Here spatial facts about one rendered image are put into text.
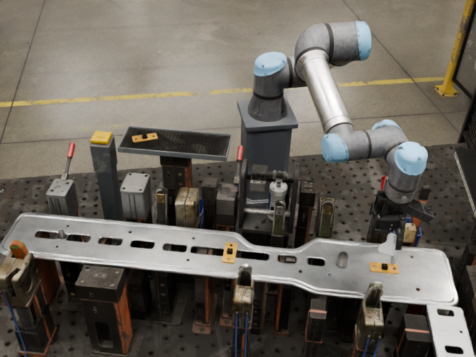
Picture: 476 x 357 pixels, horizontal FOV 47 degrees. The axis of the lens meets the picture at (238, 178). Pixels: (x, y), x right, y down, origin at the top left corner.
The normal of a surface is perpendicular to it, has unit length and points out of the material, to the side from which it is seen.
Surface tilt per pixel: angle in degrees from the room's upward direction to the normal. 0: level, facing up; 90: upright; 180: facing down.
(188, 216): 90
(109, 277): 0
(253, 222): 0
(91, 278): 0
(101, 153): 90
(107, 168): 90
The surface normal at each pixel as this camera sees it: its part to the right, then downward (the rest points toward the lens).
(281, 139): 0.16, 0.61
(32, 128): 0.02, -0.79
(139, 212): -0.11, 0.61
